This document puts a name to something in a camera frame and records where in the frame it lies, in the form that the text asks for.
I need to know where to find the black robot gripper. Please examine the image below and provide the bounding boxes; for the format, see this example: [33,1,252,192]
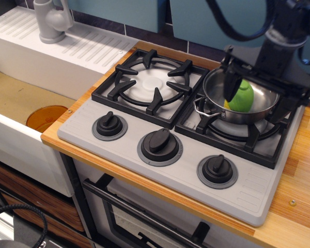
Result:
[222,37,310,124]

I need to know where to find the small steel pot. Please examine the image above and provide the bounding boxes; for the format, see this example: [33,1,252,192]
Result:
[193,68,279,125]

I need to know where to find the green toy corncob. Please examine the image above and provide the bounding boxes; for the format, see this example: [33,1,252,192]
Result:
[224,80,254,113]

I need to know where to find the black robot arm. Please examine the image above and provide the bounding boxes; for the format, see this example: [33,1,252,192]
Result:
[210,1,310,123]

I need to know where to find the right black stove knob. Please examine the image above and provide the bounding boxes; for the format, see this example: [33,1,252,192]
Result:
[197,154,238,190]

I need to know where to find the black stove knob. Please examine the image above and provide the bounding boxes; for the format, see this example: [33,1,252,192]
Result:
[197,154,238,190]
[137,128,183,167]
[92,111,128,142]

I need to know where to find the grey toy stove top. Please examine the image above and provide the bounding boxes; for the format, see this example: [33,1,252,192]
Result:
[57,48,306,227]

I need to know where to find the middle black stove knob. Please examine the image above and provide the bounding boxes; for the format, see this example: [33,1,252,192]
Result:
[137,128,183,167]

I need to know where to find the left black stove knob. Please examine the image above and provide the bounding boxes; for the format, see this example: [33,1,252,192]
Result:
[92,111,128,142]

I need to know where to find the black right burner grate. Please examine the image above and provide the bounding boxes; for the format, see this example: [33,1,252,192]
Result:
[175,74,302,170]

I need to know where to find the black burner grate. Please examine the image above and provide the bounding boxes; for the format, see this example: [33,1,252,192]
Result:
[91,49,209,129]
[175,74,302,170]

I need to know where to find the black left burner grate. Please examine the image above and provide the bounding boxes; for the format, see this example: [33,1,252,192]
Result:
[91,49,209,129]

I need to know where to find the white oven door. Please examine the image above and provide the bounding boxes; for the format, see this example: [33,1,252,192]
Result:
[74,161,256,247]

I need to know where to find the grey toy faucet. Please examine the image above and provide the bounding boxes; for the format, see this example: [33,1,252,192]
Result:
[33,0,74,44]

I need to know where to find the orange plastic plate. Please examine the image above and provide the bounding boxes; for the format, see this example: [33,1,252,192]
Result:
[26,105,68,133]

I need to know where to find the white toy sink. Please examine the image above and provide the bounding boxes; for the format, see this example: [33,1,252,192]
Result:
[0,7,137,197]

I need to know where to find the wooden drawer fronts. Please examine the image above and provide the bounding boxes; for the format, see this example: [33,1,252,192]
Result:
[0,162,92,247]

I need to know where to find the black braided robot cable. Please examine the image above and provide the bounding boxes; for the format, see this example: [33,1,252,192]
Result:
[206,0,310,67]

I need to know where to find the black oven door handle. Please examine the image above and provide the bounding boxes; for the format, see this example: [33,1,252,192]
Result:
[82,174,210,247]

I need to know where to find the black cable bottom left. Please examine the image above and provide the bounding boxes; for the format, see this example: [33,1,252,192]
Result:
[0,203,49,248]

